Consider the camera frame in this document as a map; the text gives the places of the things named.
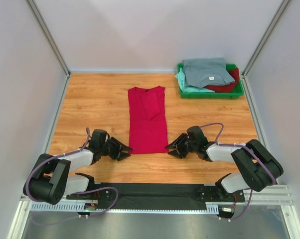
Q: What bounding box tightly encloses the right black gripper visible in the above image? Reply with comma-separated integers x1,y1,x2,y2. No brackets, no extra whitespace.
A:
164,133,198,159

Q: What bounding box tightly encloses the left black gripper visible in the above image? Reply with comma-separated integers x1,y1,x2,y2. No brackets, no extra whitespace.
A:
99,137,132,162

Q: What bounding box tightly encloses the bright red t shirt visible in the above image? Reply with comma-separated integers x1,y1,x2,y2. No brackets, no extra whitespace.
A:
128,86,168,154

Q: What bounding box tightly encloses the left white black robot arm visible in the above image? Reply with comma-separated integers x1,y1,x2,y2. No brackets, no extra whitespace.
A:
23,128,132,205

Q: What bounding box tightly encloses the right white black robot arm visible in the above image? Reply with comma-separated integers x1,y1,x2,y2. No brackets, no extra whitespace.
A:
166,123,284,201

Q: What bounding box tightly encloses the black cloth strip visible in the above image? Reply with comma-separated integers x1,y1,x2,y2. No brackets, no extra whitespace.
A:
101,183,206,210

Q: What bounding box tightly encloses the light teal t shirt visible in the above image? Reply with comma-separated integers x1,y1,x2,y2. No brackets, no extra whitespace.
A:
175,68,215,93

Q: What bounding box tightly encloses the dark red t shirt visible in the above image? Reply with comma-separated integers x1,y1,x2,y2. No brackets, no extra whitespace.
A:
205,68,239,93

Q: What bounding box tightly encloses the grey blue t shirt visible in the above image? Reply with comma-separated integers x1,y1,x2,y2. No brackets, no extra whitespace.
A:
182,58,234,88

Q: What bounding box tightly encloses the green plastic bin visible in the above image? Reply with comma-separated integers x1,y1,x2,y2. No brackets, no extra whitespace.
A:
178,78,244,100

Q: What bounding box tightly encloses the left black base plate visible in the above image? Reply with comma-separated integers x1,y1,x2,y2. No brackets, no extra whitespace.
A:
66,184,111,200

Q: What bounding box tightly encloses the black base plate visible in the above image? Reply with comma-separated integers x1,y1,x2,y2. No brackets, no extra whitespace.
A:
66,184,111,200
194,185,245,203

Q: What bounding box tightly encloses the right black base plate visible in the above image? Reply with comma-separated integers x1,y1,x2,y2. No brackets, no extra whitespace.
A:
194,185,245,203

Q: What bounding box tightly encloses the grey slotted cable duct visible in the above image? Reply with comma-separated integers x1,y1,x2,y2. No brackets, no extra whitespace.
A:
29,202,219,215

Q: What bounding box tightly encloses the aluminium front rail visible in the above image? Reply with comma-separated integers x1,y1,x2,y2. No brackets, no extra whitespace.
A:
20,185,294,206

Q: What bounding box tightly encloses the left aluminium corner post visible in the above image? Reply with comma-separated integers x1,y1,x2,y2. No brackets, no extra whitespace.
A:
25,0,71,77

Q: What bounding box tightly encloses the aluminium corner post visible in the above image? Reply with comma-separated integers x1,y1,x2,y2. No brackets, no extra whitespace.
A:
25,0,71,77
242,0,293,78

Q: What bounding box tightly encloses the right aluminium corner post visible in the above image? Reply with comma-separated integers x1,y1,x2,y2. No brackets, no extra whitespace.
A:
242,0,293,78

